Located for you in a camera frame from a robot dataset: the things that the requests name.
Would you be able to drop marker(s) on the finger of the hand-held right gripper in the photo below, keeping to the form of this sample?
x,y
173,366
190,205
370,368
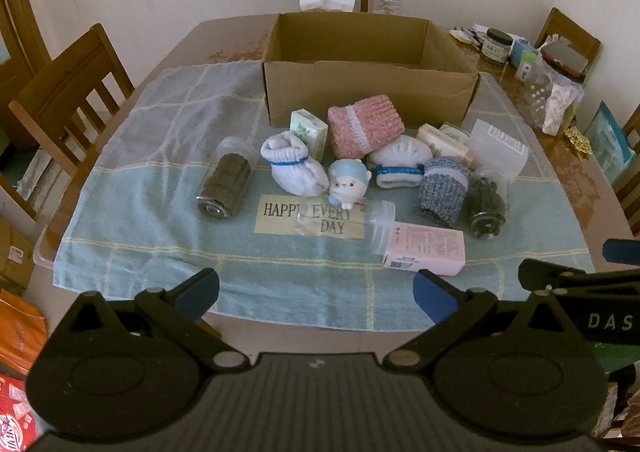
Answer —
x,y
622,251
545,274

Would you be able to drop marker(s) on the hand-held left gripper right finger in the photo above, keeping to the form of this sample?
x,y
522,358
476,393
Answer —
x,y
432,294

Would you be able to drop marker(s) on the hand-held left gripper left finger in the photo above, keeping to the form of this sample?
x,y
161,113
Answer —
x,y
197,292

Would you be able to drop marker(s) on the pink cardboard box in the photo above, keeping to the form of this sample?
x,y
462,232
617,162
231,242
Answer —
x,y
430,247

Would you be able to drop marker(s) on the clear jar of dark contents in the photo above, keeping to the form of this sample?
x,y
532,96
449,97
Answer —
x,y
227,177
487,204

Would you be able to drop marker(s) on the grey-blue knitted sock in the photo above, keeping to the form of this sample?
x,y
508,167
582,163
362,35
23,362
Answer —
x,y
442,192

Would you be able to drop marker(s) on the white translucent plastic box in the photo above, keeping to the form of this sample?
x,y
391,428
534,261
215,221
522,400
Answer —
x,y
495,147

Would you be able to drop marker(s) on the small doll blue hat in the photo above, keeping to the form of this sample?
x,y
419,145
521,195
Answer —
x,y
347,182

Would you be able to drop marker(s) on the white sock with blue band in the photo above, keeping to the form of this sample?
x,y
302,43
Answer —
x,y
295,167
400,154

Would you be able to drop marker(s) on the slim cream box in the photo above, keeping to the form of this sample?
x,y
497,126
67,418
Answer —
x,y
440,142

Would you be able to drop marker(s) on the pink knitted sock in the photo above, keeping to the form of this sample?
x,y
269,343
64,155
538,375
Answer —
x,y
365,127

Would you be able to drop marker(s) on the small green-white carton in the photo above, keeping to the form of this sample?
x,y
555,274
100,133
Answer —
x,y
310,127

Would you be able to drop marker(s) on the green bag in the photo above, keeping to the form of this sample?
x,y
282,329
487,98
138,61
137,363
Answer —
x,y
620,357

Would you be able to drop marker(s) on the teal packet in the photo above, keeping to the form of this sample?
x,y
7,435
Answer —
x,y
607,137

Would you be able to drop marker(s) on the gold filigree ornament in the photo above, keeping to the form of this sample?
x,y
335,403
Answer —
x,y
579,138

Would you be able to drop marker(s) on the checked grey-green towel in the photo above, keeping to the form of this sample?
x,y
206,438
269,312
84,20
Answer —
x,y
150,157

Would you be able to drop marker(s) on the clear plastic storage bin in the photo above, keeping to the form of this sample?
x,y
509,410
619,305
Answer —
x,y
42,257

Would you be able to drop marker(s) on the large clear plastic jar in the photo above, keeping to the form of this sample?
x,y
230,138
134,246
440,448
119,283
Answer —
x,y
550,102

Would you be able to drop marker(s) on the orange bag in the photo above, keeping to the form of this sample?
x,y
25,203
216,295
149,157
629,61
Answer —
x,y
20,332

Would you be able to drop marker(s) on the brown cardboard carton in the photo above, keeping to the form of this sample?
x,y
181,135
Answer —
x,y
12,257

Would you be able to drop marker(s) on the phone in orange case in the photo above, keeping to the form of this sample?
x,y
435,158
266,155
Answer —
x,y
565,57

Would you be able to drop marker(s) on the small green-white container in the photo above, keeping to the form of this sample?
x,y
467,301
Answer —
x,y
525,69

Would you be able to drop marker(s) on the red printed packet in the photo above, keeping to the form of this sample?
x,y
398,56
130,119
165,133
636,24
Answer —
x,y
15,412

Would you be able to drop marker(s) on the dark glass jar white label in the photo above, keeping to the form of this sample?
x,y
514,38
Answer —
x,y
497,49

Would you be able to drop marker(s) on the pile of papers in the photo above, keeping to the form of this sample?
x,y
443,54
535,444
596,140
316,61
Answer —
x,y
467,34

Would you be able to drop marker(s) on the gold tissue box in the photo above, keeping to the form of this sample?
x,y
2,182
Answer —
x,y
325,2

